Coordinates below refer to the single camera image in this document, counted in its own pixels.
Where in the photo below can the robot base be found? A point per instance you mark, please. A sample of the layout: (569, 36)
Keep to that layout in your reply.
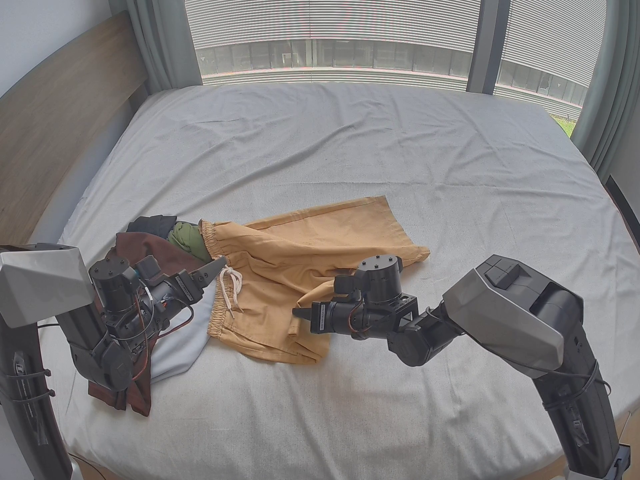
(621, 463)

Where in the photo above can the grey-green curtain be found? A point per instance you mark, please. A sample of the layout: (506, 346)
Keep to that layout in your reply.
(160, 28)
(610, 93)

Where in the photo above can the pale blue garment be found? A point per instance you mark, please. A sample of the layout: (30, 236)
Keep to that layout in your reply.
(180, 348)

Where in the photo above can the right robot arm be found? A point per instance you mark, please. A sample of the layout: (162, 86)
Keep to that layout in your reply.
(505, 313)

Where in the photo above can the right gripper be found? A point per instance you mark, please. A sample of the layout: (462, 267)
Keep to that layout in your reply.
(335, 318)

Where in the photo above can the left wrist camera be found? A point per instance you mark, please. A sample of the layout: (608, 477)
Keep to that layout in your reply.
(148, 267)

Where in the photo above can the window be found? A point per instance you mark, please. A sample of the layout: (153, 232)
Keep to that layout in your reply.
(350, 13)

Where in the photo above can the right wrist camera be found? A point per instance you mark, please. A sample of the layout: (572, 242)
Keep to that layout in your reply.
(346, 286)

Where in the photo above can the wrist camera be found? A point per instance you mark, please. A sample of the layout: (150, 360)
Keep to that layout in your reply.
(148, 267)
(346, 286)

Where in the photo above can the mustard yellow shorts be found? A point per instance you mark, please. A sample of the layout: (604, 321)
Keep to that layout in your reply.
(300, 248)

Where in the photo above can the black garment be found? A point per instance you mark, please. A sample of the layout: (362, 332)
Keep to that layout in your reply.
(150, 225)

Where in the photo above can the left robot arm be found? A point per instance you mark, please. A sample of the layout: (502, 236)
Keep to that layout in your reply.
(40, 283)

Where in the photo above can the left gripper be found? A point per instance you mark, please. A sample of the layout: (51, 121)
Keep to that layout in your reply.
(177, 290)

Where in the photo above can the bed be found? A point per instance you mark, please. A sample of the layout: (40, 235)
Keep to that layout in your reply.
(350, 158)

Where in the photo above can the brown garment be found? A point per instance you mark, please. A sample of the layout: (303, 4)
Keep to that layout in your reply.
(145, 248)

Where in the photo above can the green garment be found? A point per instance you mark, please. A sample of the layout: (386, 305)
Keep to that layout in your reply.
(189, 240)

